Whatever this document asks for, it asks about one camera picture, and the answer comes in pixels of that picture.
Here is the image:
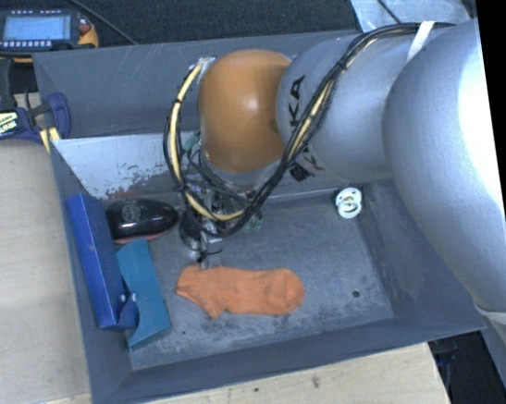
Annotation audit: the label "black computer mouse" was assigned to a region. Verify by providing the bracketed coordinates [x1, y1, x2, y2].
[103, 191, 183, 248]

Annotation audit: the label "orange sock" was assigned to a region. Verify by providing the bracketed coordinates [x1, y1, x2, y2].
[172, 249, 310, 332]

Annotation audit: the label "teal box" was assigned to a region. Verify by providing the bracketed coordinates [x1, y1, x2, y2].
[112, 235, 176, 351]

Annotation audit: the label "long dark blue box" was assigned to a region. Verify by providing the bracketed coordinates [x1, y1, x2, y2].
[63, 186, 142, 337]

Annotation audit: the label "white plastic rings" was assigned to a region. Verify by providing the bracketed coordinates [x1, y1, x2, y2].
[332, 184, 368, 222]

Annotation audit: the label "grey metal bin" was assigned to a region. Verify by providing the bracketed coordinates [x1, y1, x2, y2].
[30, 0, 491, 404]

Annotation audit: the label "pale wood board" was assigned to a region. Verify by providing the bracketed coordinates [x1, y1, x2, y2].
[0, 130, 93, 404]

